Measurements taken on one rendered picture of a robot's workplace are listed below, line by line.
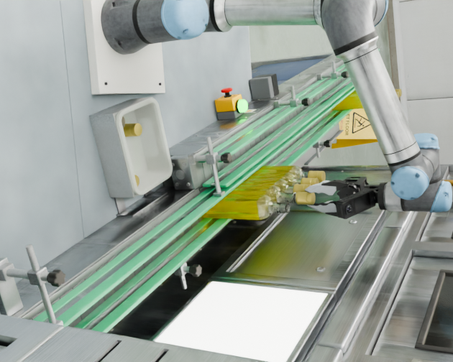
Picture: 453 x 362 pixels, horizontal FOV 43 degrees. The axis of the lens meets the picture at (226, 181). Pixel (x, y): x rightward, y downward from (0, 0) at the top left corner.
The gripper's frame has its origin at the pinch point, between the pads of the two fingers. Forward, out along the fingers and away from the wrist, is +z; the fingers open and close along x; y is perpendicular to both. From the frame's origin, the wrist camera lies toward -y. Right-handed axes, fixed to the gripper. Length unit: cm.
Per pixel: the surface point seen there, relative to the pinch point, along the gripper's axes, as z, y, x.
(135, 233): 30.4, -36.6, 5.1
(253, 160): 22.9, 14.4, 6.3
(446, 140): 61, 591, -162
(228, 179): 23.2, -1.6, 6.2
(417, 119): 95, 590, -133
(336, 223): -2.1, 11.9, -12.8
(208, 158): 23.1, -9.9, 15.2
